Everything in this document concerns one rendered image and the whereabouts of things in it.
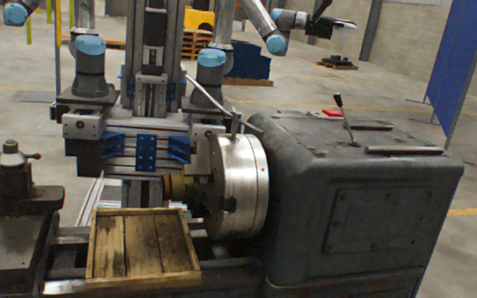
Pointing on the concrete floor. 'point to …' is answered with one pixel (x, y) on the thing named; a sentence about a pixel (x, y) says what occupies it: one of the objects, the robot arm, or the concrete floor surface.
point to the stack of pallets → (192, 45)
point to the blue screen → (456, 62)
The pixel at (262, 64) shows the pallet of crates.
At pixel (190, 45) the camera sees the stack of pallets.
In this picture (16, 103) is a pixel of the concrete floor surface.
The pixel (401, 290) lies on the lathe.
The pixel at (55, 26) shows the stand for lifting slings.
